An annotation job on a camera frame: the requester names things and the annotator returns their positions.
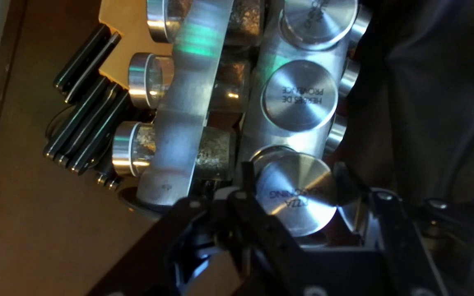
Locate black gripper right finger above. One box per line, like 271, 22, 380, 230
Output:
331, 159, 372, 233

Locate black fabric bag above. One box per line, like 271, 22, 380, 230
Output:
340, 0, 474, 223

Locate silver lidded spice jar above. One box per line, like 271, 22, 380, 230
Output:
337, 55, 360, 95
350, 3, 372, 57
324, 121, 349, 156
126, 50, 176, 110
110, 120, 158, 177
278, 0, 360, 52
261, 57, 340, 134
145, 0, 179, 44

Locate silver spice rack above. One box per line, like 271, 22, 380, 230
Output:
133, 0, 372, 210

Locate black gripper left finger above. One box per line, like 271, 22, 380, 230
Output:
238, 159, 268, 212

